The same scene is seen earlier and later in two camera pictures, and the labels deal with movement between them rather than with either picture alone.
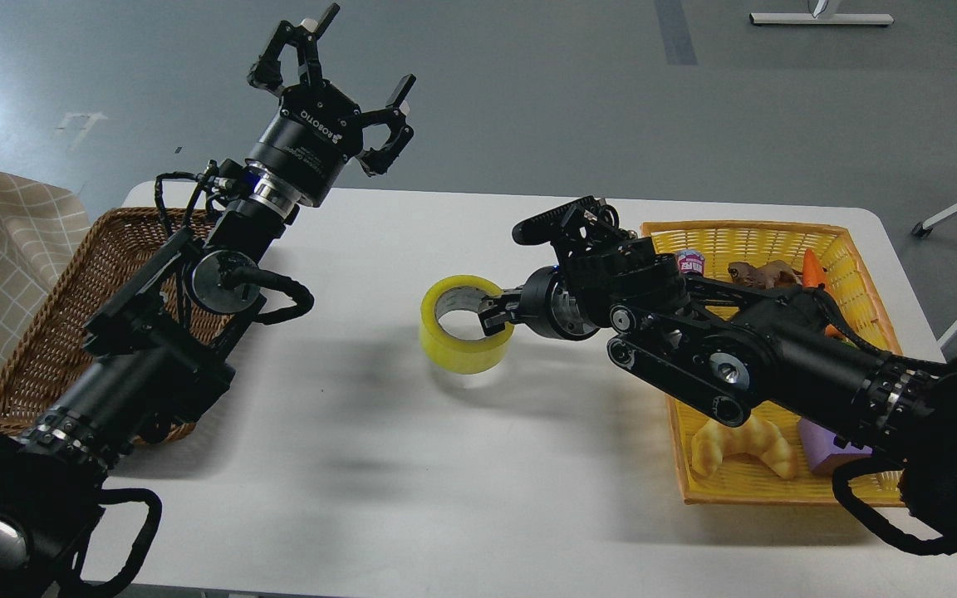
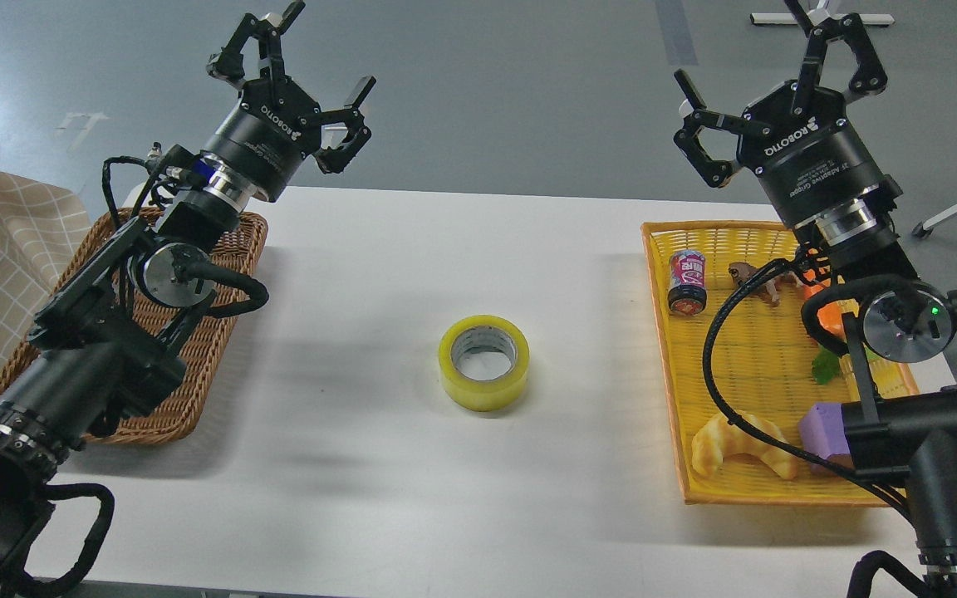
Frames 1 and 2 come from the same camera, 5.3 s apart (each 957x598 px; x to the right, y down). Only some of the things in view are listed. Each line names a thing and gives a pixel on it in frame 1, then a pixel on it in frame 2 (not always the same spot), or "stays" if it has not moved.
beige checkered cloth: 10,239 stays
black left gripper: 306,142 → 275,123
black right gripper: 546,301 → 810,163
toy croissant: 713,440 stays
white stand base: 868,19 stays
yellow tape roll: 453,354 → 483,363
